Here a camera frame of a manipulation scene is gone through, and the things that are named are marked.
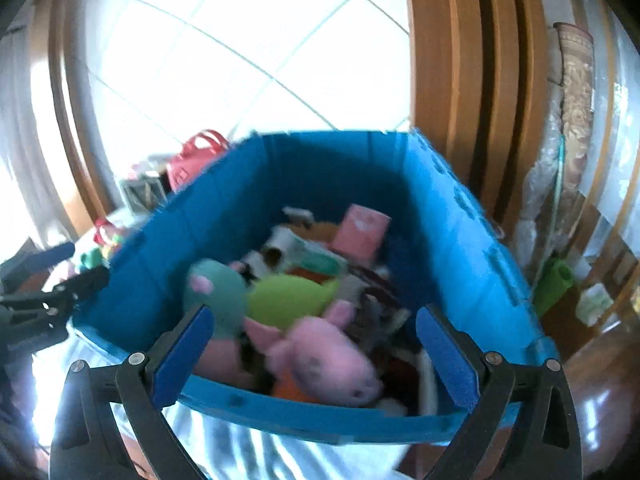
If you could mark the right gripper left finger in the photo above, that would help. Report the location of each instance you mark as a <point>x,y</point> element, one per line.
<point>87,443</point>

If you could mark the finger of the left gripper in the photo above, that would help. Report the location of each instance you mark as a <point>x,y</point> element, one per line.
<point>28,262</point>

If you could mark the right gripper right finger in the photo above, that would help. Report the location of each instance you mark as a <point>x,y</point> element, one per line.
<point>544,442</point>

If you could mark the pink pig plush red dress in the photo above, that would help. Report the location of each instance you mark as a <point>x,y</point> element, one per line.
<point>107,234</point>

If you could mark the green rolled mat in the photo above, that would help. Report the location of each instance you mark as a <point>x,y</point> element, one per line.
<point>556,279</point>

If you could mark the dark green gift box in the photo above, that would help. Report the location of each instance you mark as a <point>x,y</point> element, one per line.
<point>144,194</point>

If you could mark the light blue striped bedsheet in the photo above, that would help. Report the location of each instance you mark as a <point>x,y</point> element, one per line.
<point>222,449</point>

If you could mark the teal plush toy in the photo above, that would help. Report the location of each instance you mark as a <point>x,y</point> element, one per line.
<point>223,290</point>

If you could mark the red toy suitcase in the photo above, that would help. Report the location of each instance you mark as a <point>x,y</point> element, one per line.
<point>196,155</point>

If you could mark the pink box in bin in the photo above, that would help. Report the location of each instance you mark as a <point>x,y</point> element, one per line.
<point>360,235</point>

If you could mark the lime green plush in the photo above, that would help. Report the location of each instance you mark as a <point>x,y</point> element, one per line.
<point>281,300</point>

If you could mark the wooden headboard frame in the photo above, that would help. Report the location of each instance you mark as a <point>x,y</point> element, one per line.
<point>479,92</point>

